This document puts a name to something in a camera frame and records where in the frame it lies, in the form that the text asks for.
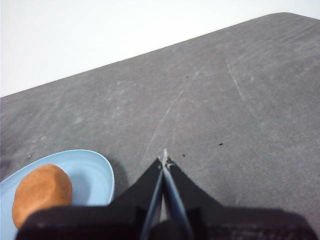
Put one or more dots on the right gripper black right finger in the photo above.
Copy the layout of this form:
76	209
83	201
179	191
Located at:
237	225

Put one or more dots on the blue round plate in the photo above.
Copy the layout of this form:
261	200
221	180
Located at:
92	180

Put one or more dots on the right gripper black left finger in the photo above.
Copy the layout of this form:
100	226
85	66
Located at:
100	222

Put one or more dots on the brown potato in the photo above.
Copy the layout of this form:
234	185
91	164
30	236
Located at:
42	190

